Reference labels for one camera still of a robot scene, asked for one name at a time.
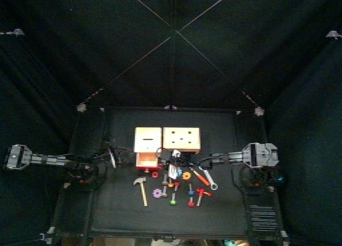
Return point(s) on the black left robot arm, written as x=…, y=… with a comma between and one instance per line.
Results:
x=41, y=159

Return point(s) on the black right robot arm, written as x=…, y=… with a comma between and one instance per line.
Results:
x=249, y=155

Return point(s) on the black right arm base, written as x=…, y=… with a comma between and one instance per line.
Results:
x=257, y=178

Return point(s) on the orange toy screw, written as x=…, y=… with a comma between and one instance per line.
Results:
x=172, y=182

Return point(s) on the grey toy screw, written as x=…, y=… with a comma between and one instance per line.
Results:
x=165, y=181

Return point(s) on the small red toy screw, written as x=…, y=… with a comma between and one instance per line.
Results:
x=177, y=185

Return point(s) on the blue toy screw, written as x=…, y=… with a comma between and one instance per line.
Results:
x=192, y=190

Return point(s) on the green toy screw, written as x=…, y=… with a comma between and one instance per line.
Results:
x=173, y=200

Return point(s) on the blue toy nut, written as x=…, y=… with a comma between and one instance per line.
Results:
x=180, y=172

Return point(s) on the orange toy gear nut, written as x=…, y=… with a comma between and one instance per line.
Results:
x=186, y=175

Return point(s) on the wooden drawer with red base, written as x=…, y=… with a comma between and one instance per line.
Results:
x=146, y=161

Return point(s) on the wooden box with round holes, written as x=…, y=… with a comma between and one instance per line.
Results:
x=182, y=139

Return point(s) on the orange toy screwdriver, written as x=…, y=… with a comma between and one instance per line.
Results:
x=201, y=178

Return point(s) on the wooden box with slot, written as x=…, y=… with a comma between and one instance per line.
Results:
x=148, y=139

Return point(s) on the white toy wrench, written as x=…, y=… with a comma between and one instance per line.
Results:
x=209, y=179

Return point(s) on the purple toy gear nut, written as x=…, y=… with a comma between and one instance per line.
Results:
x=157, y=193

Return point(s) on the red toy T-shaped bolt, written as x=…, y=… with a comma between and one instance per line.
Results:
x=202, y=194

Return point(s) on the white label sticker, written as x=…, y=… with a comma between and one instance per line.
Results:
x=262, y=218

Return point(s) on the metal frame centre bracket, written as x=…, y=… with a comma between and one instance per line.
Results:
x=170, y=107

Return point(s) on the metal frame corner bracket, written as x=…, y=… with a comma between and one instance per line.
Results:
x=333, y=34
x=15, y=32
x=260, y=111
x=81, y=107

